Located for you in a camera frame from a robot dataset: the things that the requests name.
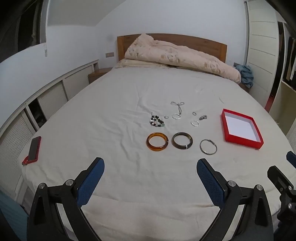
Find dark brown bangle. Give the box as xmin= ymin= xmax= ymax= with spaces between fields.
xmin=171 ymin=132 xmax=193 ymax=150

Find thin silver bangle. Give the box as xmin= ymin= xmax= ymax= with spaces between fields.
xmin=199 ymin=139 xmax=217 ymax=155

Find amber bangle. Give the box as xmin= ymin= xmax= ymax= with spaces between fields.
xmin=146 ymin=132 xmax=169 ymax=152

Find silver chain necklace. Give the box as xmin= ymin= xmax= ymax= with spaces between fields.
xmin=171 ymin=101 xmax=185 ymax=120

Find beige floral duvet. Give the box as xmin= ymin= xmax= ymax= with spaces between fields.
xmin=124 ymin=33 xmax=241 ymax=84

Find blue crumpled cloth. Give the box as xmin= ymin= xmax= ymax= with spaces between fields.
xmin=235 ymin=64 xmax=255 ymax=89

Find red jewelry box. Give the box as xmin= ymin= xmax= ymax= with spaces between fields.
xmin=221 ymin=108 xmax=264 ymax=149

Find phone in red case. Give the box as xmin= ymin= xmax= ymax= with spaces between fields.
xmin=22 ymin=136 xmax=42 ymax=166

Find dark window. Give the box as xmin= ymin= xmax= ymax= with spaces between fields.
xmin=0 ymin=0 xmax=48 ymax=63

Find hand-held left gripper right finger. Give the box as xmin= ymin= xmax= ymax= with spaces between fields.
xmin=196 ymin=158 xmax=274 ymax=241

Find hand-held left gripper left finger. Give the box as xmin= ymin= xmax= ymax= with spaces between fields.
xmin=26 ymin=157 xmax=105 ymax=241

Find beaded bracelet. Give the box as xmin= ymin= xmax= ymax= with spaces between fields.
xmin=149 ymin=112 xmax=165 ymax=128

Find wooden headboard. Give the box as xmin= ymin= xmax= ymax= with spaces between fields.
xmin=117 ymin=33 xmax=227 ymax=63

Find red bag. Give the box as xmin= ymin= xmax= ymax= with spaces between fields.
xmin=265 ymin=95 xmax=275 ymax=112

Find open wardrobe with clothes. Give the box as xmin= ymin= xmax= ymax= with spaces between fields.
xmin=269 ymin=21 xmax=296 ymax=130

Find white low wall cabinets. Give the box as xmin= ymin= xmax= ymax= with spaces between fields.
xmin=0 ymin=59 xmax=100 ymax=204

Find teal cloth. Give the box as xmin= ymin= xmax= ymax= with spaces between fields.
xmin=0 ymin=189 xmax=29 ymax=241

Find white wardrobe door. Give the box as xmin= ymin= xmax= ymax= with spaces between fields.
xmin=243 ymin=0 xmax=282 ymax=109

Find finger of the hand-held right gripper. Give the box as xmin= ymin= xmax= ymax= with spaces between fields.
xmin=267 ymin=166 xmax=296 ymax=193
xmin=286 ymin=151 xmax=296 ymax=168

